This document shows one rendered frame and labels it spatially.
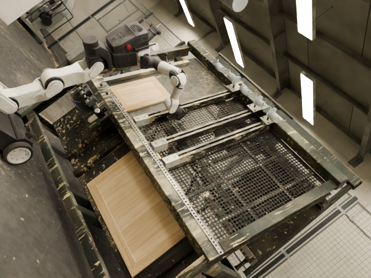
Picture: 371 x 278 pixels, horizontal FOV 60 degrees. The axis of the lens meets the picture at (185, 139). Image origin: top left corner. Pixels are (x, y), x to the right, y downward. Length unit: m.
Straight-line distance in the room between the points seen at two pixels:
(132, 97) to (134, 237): 1.24
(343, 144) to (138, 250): 6.11
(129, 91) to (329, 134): 5.73
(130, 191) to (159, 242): 0.49
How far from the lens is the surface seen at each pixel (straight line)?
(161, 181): 2.32
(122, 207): 2.67
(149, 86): 3.17
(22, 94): 2.64
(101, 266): 2.39
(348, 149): 7.85
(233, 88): 3.18
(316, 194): 2.63
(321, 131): 8.04
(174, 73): 2.46
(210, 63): 3.51
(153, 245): 2.48
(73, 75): 2.64
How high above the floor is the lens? 1.06
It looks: 2 degrees up
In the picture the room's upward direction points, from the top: 53 degrees clockwise
